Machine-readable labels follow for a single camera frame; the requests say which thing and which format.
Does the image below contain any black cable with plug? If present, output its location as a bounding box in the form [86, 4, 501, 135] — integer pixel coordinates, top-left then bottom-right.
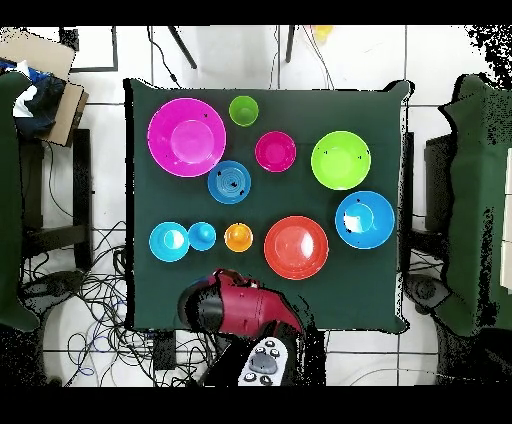
[146, 25, 184, 89]

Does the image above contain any small pink-red bowl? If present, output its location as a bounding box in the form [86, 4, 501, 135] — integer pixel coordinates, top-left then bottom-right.
[254, 130, 298, 174]

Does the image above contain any dark green tablecloth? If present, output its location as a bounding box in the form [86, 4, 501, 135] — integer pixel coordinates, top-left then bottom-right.
[123, 77, 415, 333]

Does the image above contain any dark clothing bundle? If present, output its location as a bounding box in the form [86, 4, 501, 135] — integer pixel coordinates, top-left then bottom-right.
[11, 59, 68, 139]

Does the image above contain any large pink bowl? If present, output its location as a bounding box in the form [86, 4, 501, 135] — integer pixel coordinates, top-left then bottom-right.
[146, 97, 228, 178]

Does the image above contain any black stool frame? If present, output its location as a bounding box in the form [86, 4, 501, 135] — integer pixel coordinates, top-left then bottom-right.
[19, 127, 94, 271]

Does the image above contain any tangle of black cables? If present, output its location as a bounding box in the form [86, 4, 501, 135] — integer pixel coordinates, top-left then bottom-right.
[19, 219, 217, 387]

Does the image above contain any black box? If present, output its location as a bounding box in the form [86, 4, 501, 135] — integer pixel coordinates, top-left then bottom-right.
[423, 133, 455, 233]

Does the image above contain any black floor frame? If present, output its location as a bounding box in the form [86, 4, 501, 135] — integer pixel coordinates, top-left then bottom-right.
[58, 25, 120, 74]

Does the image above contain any green cup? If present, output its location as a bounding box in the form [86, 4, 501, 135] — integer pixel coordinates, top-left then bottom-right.
[228, 94, 260, 128]

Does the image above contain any white panel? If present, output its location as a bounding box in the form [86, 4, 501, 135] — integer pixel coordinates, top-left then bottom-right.
[499, 146, 512, 295]

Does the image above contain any orange-red bowl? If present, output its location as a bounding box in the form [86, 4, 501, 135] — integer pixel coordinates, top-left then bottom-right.
[263, 215, 330, 281]

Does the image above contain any large blue bowl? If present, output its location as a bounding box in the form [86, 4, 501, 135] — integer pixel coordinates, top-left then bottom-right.
[334, 190, 396, 250]

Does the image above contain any cardboard box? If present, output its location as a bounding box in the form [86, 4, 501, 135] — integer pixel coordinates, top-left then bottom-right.
[0, 26, 90, 148]

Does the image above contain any black pedestal foot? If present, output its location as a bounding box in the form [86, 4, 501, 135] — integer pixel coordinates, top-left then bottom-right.
[19, 269, 87, 309]
[402, 273, 452, 315]

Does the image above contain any small light blue ribbed bowl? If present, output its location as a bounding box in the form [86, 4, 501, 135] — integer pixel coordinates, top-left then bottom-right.
[148, 221, 191, 264]

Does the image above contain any black power brick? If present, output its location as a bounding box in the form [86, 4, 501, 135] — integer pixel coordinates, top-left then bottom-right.
[152, 331, 178, 372]

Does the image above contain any green-clothed side table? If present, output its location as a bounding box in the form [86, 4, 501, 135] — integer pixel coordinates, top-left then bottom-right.
[0, 70, 41, 333]
[435, 73, 512, 337]

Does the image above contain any green bowl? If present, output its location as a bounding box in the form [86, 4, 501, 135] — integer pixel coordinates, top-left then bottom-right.
[310, 130, 372, 191]

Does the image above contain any black stand leg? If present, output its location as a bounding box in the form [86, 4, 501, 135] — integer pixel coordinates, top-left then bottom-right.
[284, 25, 297, 64]
[166, 25, 198, 70]

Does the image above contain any blue flat-bottomed bowl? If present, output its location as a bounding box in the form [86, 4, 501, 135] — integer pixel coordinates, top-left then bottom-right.
[206, 159, 252, 206]

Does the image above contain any blue cup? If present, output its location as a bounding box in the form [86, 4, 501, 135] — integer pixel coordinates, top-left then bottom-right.
[187, 221, 218, 252]

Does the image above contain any orange cup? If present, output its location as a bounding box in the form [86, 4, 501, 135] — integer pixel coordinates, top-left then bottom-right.
[223, 222, 254, 254]

